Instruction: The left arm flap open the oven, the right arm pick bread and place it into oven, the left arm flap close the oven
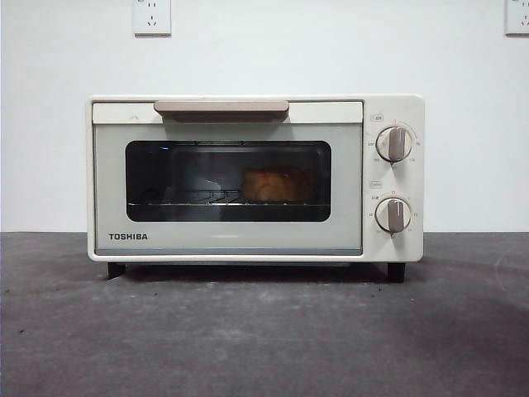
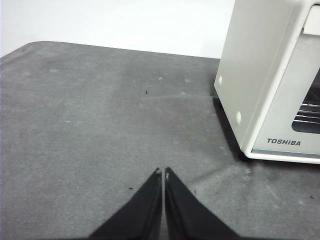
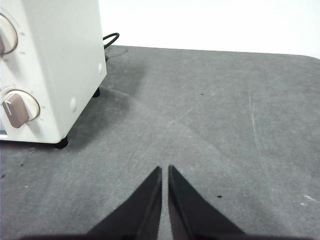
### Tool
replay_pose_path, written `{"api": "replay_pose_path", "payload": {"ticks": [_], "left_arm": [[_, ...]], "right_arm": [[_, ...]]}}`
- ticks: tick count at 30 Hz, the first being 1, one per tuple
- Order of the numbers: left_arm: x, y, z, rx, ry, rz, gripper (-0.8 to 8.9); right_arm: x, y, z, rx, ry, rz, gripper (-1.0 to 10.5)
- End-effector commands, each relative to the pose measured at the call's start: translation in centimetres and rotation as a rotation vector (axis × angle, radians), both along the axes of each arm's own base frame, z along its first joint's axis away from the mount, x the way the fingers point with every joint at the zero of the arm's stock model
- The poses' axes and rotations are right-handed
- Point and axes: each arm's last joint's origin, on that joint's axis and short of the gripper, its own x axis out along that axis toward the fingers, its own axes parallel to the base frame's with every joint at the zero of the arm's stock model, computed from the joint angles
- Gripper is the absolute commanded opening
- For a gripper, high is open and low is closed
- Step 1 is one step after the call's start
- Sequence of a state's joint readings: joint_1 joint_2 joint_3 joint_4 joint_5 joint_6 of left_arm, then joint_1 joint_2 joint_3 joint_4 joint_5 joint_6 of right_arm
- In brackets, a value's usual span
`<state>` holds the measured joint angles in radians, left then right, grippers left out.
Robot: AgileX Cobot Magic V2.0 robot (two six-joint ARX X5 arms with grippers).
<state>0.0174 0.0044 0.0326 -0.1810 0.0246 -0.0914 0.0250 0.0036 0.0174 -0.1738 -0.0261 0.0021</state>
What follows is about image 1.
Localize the golden brown bread loaf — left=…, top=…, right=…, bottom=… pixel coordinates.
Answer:
left=241, top=165, right=317, bottom=203

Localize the glass oven door beige handle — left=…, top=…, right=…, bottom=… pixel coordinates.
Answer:
left=92, top=99, right=365, bottom=256

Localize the white oven knob beige grip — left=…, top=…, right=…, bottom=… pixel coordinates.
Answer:
left=374, top=196, right=412, bottom=235
left=374, top=126, right=415, bottom=163

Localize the white Toshiba toaster oven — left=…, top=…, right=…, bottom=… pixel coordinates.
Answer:
left=86, top=93, right=426, bottom=284

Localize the dark grey felt table mat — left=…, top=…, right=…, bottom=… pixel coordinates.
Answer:
left=0, top=231, right=529, bottom=397

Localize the metal wire oven rack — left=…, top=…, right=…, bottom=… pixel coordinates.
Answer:
left=127, top=188, right=323, bottom=208

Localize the white wall socket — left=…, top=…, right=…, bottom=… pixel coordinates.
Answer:
left=132, top=0, right=172, bottom=36
left=504, top=0, right=529, bottom=36

